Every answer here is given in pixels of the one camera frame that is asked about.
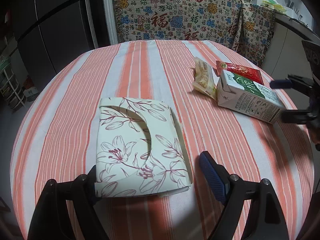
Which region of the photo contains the long red snack wrapper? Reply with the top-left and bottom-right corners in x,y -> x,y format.
216,61 -> 264,85

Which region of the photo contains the green white milk carton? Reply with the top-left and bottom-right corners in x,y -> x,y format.
217,70 -> 285,124

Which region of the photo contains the floral tissue box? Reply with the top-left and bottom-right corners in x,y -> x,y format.
94,98 -> 193,198

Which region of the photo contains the yellow white snack packet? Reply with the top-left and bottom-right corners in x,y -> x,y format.
192,57 -> 217,100

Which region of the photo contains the white utensil holder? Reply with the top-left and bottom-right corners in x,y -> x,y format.
284,0 -> 302,19

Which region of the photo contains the striped orange white tablecloth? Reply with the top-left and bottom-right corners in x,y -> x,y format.
10,40 -> 314,239

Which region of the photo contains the yellow green cup stack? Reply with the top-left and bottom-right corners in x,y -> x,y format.
261,0 -> 286,13

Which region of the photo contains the white storage rack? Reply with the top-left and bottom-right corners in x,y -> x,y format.
1,56 -> 26,111

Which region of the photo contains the floral patterned counter curtain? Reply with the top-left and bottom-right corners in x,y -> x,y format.
113,0 -> 275,67

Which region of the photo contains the dark grey refrigerator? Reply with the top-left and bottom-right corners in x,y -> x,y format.
11,0 -> 110,86

